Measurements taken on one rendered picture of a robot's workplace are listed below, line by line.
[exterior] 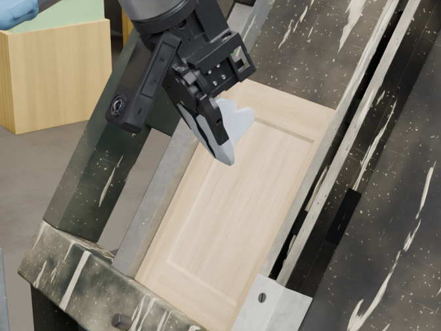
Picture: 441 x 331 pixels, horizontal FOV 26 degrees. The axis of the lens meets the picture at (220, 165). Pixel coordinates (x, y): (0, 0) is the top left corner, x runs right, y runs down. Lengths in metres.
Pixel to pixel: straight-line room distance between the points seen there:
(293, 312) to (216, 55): 0.56
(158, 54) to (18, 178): 3.64
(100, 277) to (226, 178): 0.30
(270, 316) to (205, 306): 0.20
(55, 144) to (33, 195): 0.66
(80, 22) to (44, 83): 0.38
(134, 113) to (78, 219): 0.94
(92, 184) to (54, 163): 2.85
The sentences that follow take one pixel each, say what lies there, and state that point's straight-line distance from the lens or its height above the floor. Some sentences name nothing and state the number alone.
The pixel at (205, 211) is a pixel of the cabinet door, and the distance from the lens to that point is 1.65.
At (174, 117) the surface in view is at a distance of 1.87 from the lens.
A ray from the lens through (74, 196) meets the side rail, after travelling 1.90.
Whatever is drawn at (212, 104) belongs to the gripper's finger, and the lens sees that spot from 1.01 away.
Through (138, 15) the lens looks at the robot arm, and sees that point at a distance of 0.97.
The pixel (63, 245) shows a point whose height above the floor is 0.89.
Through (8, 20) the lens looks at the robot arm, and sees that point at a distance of 0.94.
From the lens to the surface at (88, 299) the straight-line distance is 1.76.
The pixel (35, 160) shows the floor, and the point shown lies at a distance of 4.81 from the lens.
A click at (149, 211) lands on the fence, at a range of 1.72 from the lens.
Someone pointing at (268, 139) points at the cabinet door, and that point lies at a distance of 1.60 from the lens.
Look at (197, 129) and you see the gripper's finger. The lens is 1.07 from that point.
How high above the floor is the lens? 1.71
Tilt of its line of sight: 21 degrees down
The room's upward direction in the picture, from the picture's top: straight up
